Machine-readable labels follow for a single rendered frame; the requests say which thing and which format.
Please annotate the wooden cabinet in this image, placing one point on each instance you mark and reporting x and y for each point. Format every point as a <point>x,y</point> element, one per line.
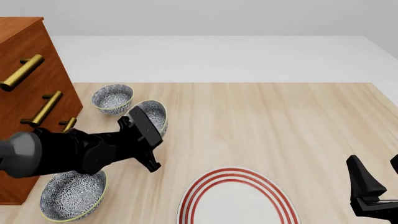
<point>34,49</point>

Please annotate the large patterned bowl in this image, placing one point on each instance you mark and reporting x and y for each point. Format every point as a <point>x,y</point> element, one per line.
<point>73,198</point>

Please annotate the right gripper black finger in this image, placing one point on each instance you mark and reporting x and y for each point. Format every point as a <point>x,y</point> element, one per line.
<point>395,163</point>
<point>362,179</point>

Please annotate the white plate with red rings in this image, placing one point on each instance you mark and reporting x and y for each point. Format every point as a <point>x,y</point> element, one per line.
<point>237,203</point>

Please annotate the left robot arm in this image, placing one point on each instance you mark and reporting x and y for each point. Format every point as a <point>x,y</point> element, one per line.
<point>68,151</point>

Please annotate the small patterned bowl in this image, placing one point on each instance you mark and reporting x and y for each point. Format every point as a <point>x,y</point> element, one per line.
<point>112,99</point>

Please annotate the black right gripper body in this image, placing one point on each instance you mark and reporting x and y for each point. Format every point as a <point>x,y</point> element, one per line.
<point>373,208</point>

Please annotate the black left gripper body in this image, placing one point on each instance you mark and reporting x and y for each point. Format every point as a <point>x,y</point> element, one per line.
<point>148,158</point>

